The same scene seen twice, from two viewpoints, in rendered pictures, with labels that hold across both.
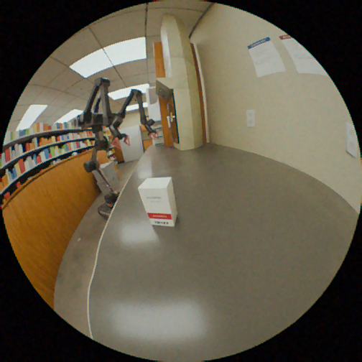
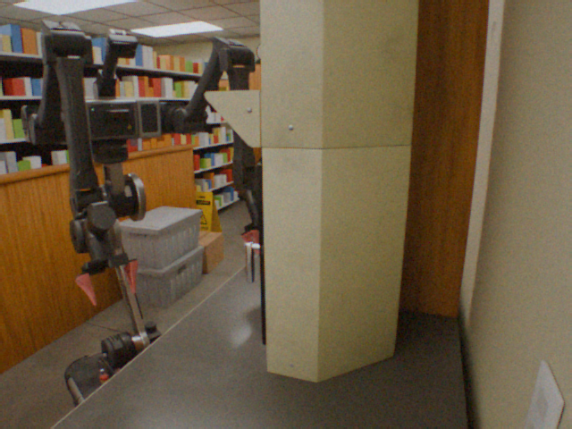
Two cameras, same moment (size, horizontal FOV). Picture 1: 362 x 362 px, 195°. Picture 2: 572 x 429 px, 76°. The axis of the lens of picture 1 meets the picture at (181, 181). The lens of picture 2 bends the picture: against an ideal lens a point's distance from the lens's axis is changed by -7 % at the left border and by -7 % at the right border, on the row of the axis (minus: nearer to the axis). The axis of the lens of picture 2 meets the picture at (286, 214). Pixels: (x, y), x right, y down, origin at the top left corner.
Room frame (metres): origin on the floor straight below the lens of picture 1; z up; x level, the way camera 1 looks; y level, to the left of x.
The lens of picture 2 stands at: (0.21, -0.41, 1.48)
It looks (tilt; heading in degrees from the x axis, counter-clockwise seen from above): 15 degrees down; 30
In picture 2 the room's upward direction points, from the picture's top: straight up
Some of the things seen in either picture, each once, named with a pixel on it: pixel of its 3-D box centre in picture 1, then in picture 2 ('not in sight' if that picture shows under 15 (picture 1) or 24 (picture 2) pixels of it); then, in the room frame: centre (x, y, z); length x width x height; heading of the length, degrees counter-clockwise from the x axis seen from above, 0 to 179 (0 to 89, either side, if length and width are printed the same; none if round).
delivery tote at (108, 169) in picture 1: (105, 171); (163, 235); (2.29, 1.94, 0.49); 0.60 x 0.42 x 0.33; 10
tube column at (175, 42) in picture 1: (175, 38); not in sight; (0.97, -0.12, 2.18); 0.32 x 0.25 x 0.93; 10
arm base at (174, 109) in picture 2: not in sight; (179, 117); (1.37, 0.75, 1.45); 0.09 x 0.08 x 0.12; 163
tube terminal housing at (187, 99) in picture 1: (185, 104); (347, 182); (0.97, -0.12, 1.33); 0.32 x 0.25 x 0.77; 10
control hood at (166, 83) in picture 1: (163, 90); (265, 117); (0.94, 0.06, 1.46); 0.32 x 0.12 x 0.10; 10
